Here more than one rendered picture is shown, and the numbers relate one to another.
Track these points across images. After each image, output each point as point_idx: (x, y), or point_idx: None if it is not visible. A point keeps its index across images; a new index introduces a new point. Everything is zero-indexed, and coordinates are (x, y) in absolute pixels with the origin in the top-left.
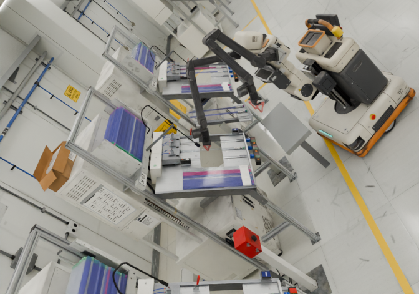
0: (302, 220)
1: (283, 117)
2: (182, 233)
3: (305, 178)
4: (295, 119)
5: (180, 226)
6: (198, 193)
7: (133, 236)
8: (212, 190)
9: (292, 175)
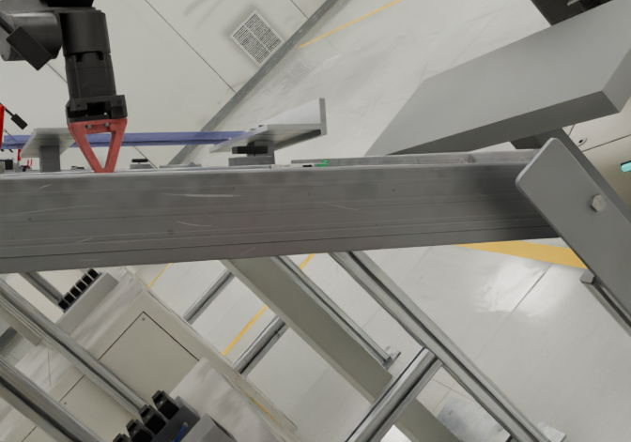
0: None
1: (475, 76)
2: None
3: (615, 419)
4: (552, 30)
5: None
6: (14, 219)
7: None
8: (174, 180)
9: (537, 432)
